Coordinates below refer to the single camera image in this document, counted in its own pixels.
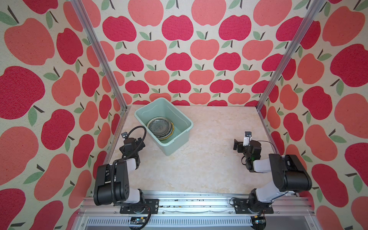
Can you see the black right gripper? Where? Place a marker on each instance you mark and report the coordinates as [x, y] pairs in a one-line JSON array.
[[240, 149]]

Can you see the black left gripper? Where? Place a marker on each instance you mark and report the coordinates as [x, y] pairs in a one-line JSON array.
[[136, 144]]

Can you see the smoky glass dotted plate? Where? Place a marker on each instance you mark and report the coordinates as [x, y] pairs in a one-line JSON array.
[[161, 127]]

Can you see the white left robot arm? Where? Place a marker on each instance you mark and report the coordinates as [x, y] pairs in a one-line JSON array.
[[112, 180]]

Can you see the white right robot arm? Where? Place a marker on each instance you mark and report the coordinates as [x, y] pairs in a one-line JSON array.
[[288, 175]]

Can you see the mint green plastic bin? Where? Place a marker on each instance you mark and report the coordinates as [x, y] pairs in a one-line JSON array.
[[161, 107]]

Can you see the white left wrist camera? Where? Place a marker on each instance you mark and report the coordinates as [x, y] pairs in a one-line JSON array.
[[124, 135]]

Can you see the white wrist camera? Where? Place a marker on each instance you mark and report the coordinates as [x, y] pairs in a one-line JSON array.
[[247, 138], [124, 135]]

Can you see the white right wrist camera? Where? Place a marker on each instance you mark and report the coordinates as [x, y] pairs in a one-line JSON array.
[[247, 138]]

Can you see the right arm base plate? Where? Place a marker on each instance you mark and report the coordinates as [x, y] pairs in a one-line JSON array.
[[247, 206]]

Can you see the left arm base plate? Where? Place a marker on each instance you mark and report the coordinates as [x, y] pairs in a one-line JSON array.
[[149, 205]]

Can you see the left aluminium corner post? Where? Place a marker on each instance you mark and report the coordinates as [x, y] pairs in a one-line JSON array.
[[82, 14]]

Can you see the aluminium corner post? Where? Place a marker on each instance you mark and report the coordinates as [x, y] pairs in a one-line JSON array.
[[312, 12], [82, 14]]

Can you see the aluminium front rail frame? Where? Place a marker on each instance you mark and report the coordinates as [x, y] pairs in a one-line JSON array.
[[199, 211]]

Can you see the right aluminium corner post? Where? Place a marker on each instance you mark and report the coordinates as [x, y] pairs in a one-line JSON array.
[[312, 12]]

